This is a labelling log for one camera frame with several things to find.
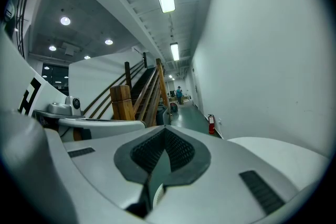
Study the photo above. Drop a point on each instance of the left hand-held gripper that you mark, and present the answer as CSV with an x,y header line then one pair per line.
x,y
47,102

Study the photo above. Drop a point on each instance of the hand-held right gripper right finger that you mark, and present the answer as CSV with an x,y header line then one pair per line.
x,y
223,173

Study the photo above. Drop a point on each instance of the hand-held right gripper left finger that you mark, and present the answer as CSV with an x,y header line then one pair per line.
x,y
105,162

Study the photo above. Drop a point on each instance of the wooden curved staircase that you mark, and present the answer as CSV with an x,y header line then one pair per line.
x,y
136,97

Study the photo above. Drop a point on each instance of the red fire extinguisher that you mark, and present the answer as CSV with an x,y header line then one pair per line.
x,y
211,124

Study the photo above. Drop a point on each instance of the grey floor cleaning machine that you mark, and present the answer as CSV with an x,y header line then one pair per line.
x,y
161,114

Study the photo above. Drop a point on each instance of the red vacuum cleaner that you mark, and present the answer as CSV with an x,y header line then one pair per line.
x,y
174,107

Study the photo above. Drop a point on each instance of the dark window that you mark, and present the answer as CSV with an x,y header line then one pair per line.
x,y
56,73

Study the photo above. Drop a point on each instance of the white door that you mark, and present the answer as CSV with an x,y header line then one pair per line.
x,y
197,91

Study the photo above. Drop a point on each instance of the group of round ceiling downlights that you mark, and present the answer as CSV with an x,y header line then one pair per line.
x,y
65,21

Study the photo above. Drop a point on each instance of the white wall socket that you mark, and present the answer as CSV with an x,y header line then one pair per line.
x,y
219,121

